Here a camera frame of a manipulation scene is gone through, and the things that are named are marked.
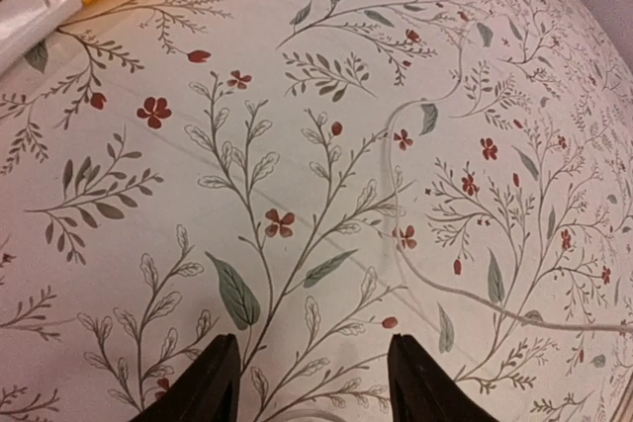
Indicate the white translucent plastic bin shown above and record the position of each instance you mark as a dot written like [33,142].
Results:
[29,7]

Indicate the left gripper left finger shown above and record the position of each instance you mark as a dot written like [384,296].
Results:
[207,391]

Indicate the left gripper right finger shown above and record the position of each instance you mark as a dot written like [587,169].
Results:
[421,391]

